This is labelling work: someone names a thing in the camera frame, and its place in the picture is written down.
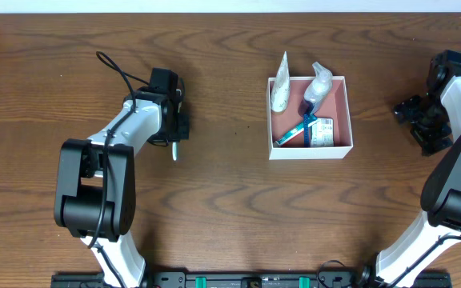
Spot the green white toothbrush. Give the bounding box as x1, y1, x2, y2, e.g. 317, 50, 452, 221
172, 89, 182, 162

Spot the Colgate toothpaste tube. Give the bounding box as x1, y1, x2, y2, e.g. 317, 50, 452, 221
275, 115, 319, 146

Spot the white floral lotion tube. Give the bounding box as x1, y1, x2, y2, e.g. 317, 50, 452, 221
271, 52, 290, 113

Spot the green white soap packet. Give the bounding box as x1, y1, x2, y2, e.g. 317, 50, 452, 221
310, 118, 334, 147

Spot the clear bottle blue liquid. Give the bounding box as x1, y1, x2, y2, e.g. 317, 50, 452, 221
299, 62, 333, 116

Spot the blue disposable razor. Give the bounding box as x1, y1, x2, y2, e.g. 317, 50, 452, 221
303, 114, 311, 148

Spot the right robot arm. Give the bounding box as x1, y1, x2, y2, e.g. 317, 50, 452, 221
357, 50, 461, 287

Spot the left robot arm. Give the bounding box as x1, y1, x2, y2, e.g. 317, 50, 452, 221
50, 89, 188, 287

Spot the white box pink interior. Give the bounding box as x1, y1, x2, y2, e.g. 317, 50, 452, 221
266, 76, 354, 160

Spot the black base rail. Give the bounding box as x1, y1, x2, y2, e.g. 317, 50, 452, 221
50, 269, 453, 288

